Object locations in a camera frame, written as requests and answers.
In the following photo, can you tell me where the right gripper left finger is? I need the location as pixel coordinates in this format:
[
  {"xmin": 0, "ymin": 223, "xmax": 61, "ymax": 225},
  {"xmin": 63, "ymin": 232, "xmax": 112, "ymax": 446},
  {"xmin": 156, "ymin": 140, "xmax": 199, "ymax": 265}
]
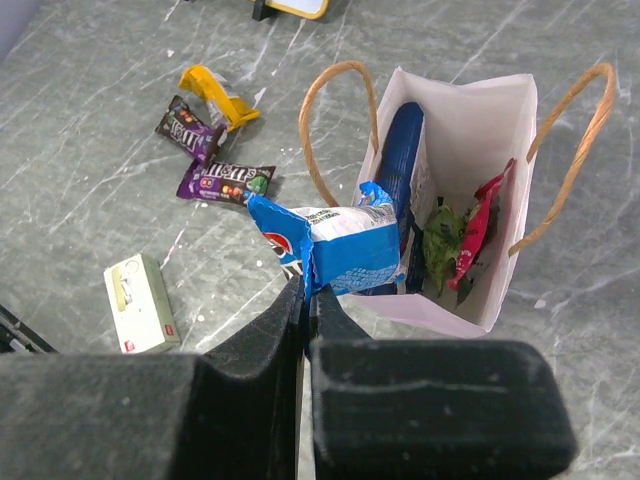
[{"xmin": 1, "ymin": 278, "xmax": 303, "ymax": 479}]

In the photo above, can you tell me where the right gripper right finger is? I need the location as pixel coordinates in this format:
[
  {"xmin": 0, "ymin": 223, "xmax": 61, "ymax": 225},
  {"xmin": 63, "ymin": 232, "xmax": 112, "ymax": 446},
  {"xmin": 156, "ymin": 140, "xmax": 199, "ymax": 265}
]
[{"xmin": 308, "ymin": 288, "xmax": 578, "ymax": 479}]

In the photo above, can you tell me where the blue cookie bar wrapper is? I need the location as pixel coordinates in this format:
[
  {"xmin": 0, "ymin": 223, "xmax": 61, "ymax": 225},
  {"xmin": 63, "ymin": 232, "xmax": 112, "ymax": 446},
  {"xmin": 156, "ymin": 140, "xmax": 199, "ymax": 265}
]
[{"xmin": 248, "ymin": 181, "xmax": 406, "ymax": 301}]

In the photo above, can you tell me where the green Himalaya candy pouch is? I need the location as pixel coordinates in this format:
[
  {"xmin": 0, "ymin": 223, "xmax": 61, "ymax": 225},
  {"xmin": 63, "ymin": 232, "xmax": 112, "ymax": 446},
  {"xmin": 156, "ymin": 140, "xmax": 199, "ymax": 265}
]
[{"xmin": 422, "ymin": 197, "xmax": 467, "ymax": 297}]

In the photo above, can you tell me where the blue Burts chips bag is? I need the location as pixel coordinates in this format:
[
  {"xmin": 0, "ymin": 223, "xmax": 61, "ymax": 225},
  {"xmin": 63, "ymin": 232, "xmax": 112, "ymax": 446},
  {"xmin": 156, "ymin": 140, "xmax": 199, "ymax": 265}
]
[{"xmin": 376, "ymin": 102, "xmax": 427, "ymax": 294}]

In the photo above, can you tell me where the red Himalaya candy pouch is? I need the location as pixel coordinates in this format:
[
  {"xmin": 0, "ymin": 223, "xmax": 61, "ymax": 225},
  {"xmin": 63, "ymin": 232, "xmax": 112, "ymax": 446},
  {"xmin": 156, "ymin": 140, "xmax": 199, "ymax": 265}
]
[{"xmin": 447, "ymin": 158, "xmax": 516, "ymax": 292}]

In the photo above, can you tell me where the brown purple M&M's pack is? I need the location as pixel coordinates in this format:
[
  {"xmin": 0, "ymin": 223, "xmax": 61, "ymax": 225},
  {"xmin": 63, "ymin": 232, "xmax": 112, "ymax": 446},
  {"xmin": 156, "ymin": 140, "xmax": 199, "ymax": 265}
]
[{"xmin": 155, "ymin": 95, "xmax": 227, "ymax": 167}]

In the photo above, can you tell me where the pink paper bag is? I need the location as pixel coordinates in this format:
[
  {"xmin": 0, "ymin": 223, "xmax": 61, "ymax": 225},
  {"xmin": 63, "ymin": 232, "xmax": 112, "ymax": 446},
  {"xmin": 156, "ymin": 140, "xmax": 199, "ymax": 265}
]
[{"xmin": 299, "ymin": 61, "xmax": 616, "ymax": 339}]

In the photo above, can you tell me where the yellow candy bar wrapper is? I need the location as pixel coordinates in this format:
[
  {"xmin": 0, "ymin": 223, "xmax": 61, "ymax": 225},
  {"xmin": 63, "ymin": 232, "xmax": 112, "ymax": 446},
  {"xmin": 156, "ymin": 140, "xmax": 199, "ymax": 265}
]
[{"xmin": 179, "ymin": 65, "xmax": 260, "ymax": 132}]

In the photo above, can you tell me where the grey Himalaya candy pouch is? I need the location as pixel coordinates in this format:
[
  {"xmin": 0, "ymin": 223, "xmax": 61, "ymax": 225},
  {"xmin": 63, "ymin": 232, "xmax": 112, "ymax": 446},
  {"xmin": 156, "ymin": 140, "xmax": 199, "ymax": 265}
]
[{"xmin": 456, "ymin": 196, "xmax": 500, "ymax": 306}]

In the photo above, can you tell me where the white green small box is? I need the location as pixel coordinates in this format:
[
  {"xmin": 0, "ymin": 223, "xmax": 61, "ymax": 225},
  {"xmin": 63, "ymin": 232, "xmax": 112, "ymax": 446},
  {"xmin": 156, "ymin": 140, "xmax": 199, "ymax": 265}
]
[{"xmin": 103, "ymin": 253, "xmax": 181, "ymax": 355}]

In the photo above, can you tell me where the white board with yellow frame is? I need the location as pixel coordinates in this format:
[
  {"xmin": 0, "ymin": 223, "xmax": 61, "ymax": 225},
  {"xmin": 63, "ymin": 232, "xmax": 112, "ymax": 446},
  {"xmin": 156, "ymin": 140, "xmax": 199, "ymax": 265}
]
[{"xmin": 252, "ymin": 0, "xmax": 329, "ymax": 21}]

